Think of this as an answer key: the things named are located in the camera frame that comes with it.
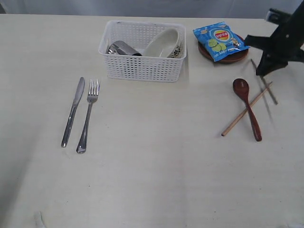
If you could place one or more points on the shiny metal cup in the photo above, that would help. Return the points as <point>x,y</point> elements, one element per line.
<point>121,48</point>

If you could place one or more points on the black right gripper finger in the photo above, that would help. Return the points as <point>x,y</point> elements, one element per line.
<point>266,66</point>

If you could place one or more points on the dark red wooden spoon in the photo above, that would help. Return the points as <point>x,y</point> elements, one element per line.
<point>241,89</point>

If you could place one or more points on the wooden chopstick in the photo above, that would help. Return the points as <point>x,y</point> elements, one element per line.
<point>275,101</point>
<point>242,114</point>

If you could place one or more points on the silver table knife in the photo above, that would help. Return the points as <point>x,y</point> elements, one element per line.
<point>76,100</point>

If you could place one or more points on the white patterned ceramic bowl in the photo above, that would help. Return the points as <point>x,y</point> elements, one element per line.
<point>165,44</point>

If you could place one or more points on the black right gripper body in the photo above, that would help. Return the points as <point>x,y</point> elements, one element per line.
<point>285,42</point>

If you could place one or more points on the blue chips bag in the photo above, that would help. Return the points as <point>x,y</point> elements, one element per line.
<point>219,40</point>

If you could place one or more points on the brown round wooden plate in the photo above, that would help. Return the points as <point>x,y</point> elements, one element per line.
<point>227,60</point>

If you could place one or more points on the white perforated plastic basket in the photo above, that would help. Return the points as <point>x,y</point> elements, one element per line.
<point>139,35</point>

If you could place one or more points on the silver fork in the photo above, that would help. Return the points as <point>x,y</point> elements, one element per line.
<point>92,97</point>

